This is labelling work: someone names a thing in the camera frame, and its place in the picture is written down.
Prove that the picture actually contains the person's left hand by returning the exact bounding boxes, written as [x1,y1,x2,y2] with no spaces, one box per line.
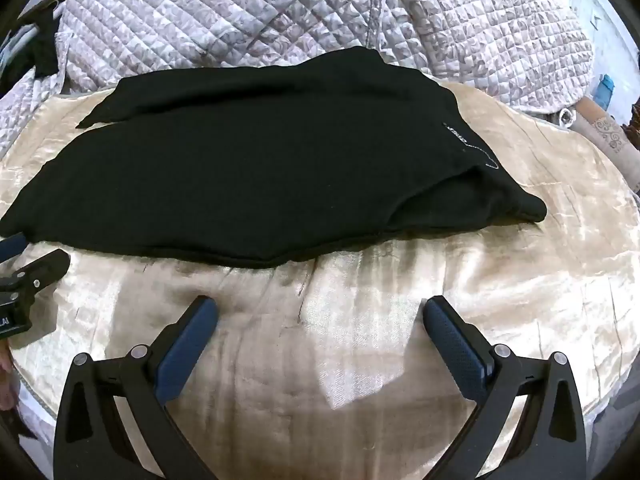
[0,346,18,411]

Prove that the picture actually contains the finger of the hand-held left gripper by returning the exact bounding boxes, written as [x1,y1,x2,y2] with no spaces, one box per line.
[0,249,71,306]
[0,232,27,262]

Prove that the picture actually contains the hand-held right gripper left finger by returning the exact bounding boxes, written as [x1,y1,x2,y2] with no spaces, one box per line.
[52,295,221,480]

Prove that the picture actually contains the dark cloth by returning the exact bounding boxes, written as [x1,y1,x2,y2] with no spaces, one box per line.
[0,5,63,91]

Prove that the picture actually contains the rolled patterned mat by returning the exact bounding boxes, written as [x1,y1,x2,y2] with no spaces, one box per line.
[572,97,640,161]

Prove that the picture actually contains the beige satin blanket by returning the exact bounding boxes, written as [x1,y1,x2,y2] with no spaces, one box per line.
[0,80,640,480]

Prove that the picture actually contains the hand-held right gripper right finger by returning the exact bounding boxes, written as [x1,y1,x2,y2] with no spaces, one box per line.
[422,295,588,480]

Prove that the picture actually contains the white door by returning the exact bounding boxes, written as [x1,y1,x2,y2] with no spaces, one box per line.
[570,0,636,76]

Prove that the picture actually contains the quilted patterned blanket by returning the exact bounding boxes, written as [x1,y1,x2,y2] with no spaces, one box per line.
[0,0,596,161]

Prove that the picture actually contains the black pants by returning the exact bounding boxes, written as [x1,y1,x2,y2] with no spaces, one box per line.
[0,46,547,268]

